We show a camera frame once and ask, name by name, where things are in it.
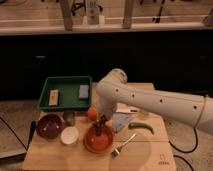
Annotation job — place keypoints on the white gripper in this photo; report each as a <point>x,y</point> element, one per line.
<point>106,109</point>

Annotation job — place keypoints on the dark red grape bunch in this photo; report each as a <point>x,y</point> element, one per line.
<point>98,126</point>

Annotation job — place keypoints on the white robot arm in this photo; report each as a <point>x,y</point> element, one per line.
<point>193,110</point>

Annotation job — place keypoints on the red-orange bowl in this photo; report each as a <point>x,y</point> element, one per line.
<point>98,144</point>

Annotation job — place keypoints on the small white bowl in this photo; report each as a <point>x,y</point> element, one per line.
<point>69,135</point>

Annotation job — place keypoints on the dark purple bowl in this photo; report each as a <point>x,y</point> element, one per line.
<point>49,126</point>

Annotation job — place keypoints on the orange fruit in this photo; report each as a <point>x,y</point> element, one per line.
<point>92,114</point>

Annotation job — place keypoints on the grey-blue folded cloth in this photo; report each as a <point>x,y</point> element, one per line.
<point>120,120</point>

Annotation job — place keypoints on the green chili pepper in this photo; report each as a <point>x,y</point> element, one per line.
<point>137,125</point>

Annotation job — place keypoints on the metal fork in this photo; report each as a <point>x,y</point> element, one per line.
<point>118,149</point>

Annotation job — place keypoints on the brown kiwi fruit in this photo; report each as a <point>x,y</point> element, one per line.
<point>69,118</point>

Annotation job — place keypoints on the blue-grey sponge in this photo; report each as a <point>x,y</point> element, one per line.
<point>83,91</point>

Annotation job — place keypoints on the light green cup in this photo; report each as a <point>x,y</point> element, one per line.
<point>143,114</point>

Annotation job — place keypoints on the green plastic tray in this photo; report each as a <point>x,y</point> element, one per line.
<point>68,87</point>

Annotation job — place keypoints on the wooden block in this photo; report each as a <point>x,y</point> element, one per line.
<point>53,98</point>

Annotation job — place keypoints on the white-handled knife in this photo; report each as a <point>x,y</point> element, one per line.
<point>126,109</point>

